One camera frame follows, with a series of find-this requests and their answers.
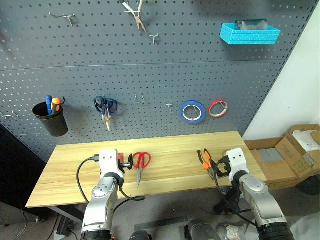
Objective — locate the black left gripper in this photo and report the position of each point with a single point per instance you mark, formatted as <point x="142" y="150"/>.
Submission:
<point x="123" y="165"/>

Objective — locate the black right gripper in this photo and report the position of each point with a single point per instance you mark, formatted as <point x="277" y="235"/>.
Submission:
<point x="224" y="169"/>

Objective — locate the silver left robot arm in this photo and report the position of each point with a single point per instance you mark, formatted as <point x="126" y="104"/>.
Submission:
<point x="101" y="200"/>

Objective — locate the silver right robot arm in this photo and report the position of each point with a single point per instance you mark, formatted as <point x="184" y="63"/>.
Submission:
<point x="260" y="200"/>

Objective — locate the grey metal pegboard wall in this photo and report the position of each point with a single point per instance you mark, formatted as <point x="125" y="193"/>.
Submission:
<point x="155" y="70"/>

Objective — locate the orange black pliers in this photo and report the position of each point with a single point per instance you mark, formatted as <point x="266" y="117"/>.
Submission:
<point x="205" y="161"/>

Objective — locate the black table leg foot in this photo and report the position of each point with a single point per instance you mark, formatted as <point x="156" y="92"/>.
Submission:
<point x="228" y="200"/>

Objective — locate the grey foam block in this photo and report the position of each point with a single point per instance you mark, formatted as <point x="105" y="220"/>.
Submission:
<point x="270" y="155"/>

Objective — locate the large flat cardboard box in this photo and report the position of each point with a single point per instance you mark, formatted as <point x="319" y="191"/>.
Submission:
<point x="272" y="175"/>

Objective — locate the red tape roll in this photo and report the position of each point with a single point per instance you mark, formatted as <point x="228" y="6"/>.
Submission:
<point x="211" y="112"/>

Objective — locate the silver pegboard hook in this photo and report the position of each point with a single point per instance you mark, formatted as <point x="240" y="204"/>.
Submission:
<point x="8" y="116"/>
<point x="139" y="101"/>
<point x="153" y="37"/>
<point x="67" y="17"/>
<point x="169" y="105"/>

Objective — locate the dark rounded shape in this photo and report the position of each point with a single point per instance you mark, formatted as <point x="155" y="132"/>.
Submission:
<point x="141" y="235"/>
<point x="200" y="230"/>

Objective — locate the blue tape roll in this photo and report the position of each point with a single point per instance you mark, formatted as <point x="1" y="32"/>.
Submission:
<point x="182" y="113"/>

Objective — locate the open cardboard box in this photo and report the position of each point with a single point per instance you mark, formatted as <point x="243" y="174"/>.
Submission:
<point x="290" y="155"/>

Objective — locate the black plastic cup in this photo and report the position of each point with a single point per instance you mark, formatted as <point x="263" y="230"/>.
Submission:
<point x="53" y="123"/>

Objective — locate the black power strip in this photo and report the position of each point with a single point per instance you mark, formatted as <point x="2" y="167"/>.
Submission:
<point x="65" y="226"/>

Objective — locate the white plastic bag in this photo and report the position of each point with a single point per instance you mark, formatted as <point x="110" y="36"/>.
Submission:
<point x="303" y="140"/>

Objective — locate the blue plastic bin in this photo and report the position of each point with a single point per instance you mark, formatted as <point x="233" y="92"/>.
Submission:
<point x="247" y="37"/>

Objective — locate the clear packet in bin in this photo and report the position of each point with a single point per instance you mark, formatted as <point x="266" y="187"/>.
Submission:
<point x="251" y="24"/>

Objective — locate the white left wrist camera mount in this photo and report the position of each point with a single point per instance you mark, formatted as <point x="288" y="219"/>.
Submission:
<point x="108" y="161"/>

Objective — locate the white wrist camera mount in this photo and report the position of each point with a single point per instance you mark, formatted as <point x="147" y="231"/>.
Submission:
<point x="108" y="161"/>
<point x="237" y="160"/>

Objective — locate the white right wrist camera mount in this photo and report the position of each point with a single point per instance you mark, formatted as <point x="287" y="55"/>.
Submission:
<point x="237" y="160"/>

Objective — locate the grey table frame bar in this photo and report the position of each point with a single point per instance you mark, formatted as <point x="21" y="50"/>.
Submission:
<point x="66" y="212"/>

